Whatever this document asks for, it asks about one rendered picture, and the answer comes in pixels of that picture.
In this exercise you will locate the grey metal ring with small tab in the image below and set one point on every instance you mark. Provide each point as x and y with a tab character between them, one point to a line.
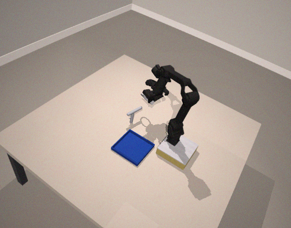
152	102

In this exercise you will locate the blue tray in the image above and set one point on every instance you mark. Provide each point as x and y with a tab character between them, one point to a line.
133	147

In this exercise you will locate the grey metal t-shaped stake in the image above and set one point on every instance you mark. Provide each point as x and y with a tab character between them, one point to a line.
132	113

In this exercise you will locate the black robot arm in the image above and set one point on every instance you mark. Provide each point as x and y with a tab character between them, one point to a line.
164	75

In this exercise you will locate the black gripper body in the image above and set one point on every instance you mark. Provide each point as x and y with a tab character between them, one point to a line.
157	90

